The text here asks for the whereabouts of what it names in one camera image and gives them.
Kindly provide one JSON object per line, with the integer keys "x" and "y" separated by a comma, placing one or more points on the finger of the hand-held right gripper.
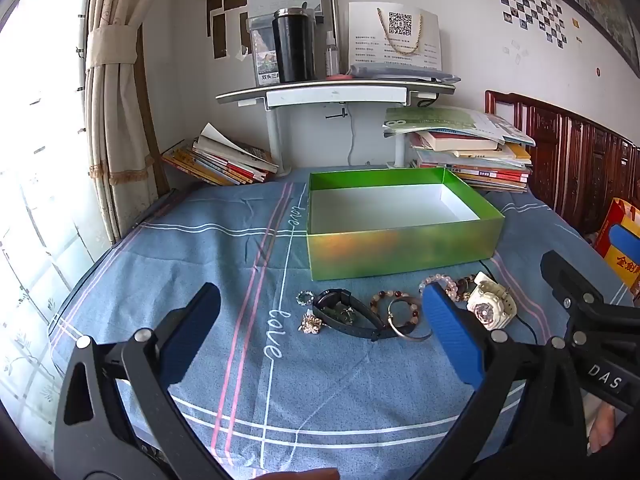
{"x": 567, "y": 277}

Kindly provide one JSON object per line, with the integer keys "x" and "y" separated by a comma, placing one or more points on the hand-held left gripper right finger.
{"x": 452, "y": 337}

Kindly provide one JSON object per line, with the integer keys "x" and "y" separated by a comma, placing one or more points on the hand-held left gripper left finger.
{"x": 192, "y": 332}

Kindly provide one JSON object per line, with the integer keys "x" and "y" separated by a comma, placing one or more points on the white wristwatch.
{"x": 487, "y": 305}

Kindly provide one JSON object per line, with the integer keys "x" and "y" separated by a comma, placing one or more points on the silver bangle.
{"x": 400, "y": 333}

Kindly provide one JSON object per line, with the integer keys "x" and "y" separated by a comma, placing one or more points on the green cardboard box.
{"x": 400, "y": 255}

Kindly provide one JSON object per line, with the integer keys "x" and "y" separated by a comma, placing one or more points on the green jade pendant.
{"x": 345, "y": 316}

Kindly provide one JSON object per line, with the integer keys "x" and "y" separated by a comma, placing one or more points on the black wristwatch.
{"x": 330, "y": 300}

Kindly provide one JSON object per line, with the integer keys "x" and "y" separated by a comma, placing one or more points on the person's right hand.
{"x": 605, "y": 427}

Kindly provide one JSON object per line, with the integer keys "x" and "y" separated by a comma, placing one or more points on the person's left hand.
{"x": 300, "y": 475}

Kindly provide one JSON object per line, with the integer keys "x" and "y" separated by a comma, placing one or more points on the red yellow bag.
{"x": 622, "y": 250}

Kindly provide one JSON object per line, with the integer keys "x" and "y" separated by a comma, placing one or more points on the blue striped bedsheet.
{"x": 200, "y": 240}

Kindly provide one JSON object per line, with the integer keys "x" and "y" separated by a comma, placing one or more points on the red wooden headboard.
{"x": 575, "y": 160}

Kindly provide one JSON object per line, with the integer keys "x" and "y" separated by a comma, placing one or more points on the gold brooch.
{"x": 311, "y": 324}

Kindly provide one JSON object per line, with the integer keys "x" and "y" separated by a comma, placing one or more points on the tall stack of books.
{"x": 465, "y": 155}

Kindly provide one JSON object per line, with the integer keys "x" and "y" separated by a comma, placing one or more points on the slanted pile of books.
{"x": 220, "y": 162}

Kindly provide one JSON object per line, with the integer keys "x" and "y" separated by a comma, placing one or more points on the beige curtain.
{"x": 125, "y": 125}

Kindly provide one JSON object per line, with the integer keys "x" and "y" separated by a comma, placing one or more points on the window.
{"x": 40, "y": 160}

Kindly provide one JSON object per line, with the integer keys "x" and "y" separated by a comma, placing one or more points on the grey folder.
{"x": 400, "y": 76}

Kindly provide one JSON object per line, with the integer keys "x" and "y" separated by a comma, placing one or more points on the white grey desk shelf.
{"x": 335, "y": 95}

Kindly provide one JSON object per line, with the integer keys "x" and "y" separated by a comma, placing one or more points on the clear printed packaging box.
{"x": 262, "y": 55}

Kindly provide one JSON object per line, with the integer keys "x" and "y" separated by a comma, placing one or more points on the beige curtain tie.
{"x": 107, "y": 47}

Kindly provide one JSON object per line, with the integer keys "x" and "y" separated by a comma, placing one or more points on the white paper bag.
{"x": 365, "y": 50}

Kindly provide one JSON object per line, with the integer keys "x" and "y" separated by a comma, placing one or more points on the black tumbler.
{"x": 293, "y": 45}

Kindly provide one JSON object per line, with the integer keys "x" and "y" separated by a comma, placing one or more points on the small spray bottle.
{"x": 332, "y": 57}

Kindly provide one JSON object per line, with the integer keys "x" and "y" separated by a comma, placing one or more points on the checkered photo wall stickers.
{"x": 535, "y": 7}

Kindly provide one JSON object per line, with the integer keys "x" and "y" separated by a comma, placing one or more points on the framed wall picture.
{"x": 590, "y": 5}

